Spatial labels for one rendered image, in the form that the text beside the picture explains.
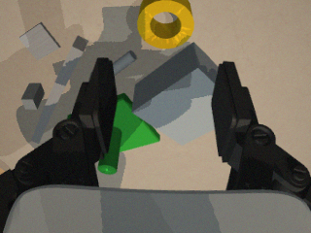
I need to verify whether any yellow round nut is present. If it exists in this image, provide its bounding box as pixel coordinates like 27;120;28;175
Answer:
137;0;194;49

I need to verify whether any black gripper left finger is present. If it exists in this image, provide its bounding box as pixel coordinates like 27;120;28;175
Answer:
0;57;118;233

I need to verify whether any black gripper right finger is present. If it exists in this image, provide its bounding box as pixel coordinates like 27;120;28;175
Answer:
211;61;311;211

